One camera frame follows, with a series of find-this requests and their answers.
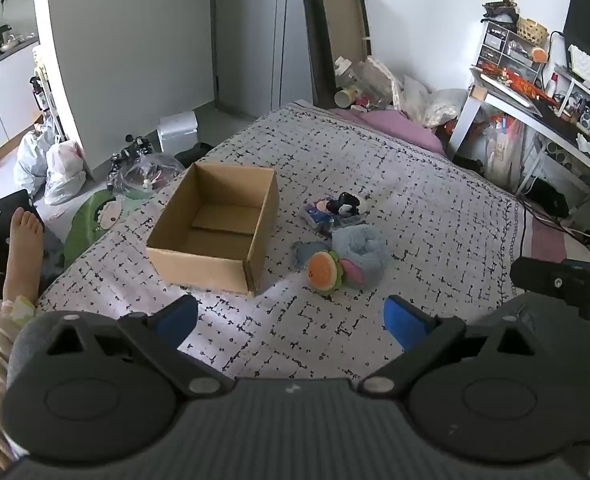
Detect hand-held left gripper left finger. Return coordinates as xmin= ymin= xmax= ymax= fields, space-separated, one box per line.
xmin=45 ymin=294 xmax=237 ymax=404

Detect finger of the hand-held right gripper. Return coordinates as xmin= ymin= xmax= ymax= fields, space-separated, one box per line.
xmin=510 ymin=256 xmax=590 ymax=322

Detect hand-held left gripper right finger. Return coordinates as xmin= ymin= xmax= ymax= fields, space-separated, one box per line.
xmin=357 ymin=295 xmax=536 ymax=397

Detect brown cardboard box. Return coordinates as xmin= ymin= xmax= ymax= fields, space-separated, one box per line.
xmin=146 ymin=161 xmax=280 ymax=297

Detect blue fluffy plush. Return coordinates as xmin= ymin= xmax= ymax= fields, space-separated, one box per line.
xmin=292 ymin=225 xmax=388 ymax=288

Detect burger plush toy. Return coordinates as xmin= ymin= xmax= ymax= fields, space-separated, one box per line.
xmin=307 ymin=250 xmax=366 ymax=292

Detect black plush toy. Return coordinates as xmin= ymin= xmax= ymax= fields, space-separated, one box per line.
xmin=325 ymin=191 xmax=363 ymax=217

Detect blue packet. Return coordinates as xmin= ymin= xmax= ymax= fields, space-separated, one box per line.
xmin=302 ymin=200 xmax=366 ymax=236

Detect black bag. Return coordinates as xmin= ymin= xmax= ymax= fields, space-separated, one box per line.
xmin=525 ymin=177 xmax=570 ymax=218

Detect green cartoon cushion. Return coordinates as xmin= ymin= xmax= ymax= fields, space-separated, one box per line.
xmin=64 ymin=190 xmax=141 ymax=266

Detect black patterned grey bed blanket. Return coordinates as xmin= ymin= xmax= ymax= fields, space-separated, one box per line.
xmin=35 ymin=102 xmax=526 ymax=381

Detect large clear plastic bag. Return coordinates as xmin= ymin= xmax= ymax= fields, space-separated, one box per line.
xmin=108 ymin=152 xmax=186 ymax=201

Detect white desk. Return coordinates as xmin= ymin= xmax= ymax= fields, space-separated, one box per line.
xmin=447 ymin=65 xmax=590 ymax=196

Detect person's bare foot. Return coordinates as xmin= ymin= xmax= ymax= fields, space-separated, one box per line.
xmin=1 ymin=206 xmax=45 ymax=311

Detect white red-print plastic bag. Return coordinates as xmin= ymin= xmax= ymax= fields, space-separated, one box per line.
xmin=42 ymin=140 xmax=87 ymax=206

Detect white storage box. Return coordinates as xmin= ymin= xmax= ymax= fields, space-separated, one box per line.
xmin=156 ymin=111 xmax=198 ymax=155

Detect red packet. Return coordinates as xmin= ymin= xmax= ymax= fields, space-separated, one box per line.
xmin=480 ymin=62 xmax=558 ymax=103

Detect pink pillow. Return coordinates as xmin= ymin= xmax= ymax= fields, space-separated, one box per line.
xmin=332 ymin=107 xmax=446 ymax=153

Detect grey plastic bag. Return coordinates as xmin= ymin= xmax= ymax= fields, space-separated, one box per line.
xmin=14 ymin=130 xmax=58 ymax=196

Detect desktop drawer organizer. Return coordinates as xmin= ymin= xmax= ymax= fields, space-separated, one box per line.
xmin=477 ymin=22 xmax=540 ymax=73

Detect pile of clear plastic bags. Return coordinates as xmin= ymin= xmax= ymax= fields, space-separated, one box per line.
xmin=365 ymin=55 xmax=406 ymax=111

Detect wicker basket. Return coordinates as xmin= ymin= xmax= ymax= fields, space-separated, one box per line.
xmin=517 ymin=17 xmax=550 ymax=46

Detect clear plastic bottle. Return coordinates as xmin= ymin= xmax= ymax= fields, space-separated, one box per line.
xmin=334 ymin=56 xmax=371 ymax=91

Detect dark brown board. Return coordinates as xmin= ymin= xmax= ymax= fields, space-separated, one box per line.
xmin=302 ymin=0 xmax=337 ymax=108

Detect kitchen counter cabinet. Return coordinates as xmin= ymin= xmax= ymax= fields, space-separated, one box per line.
xmin=0 ymin=35 xmax=41 ymax=161

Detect flat cardboard sheet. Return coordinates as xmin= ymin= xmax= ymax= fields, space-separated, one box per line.
xmin=311 ymin=0 xmax=372 ymax=106

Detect black power cable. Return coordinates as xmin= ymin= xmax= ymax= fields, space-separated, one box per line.
xmin=517 ymin=195 xmax=590 ymax=261

